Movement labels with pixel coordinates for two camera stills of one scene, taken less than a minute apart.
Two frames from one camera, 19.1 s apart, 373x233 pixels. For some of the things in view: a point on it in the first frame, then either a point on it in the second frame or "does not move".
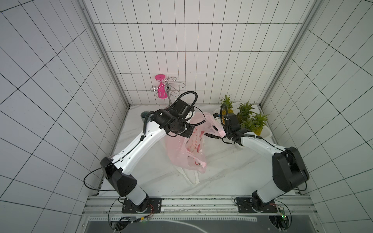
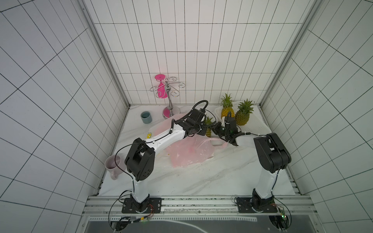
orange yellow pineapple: (228, 103) does not move
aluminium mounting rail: (198, 206) does not move
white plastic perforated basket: (246, 123) does not move
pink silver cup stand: (165, 88) does not move
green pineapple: (245, 112) to (208, 121)
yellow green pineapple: (259, 123) to (243, 115)
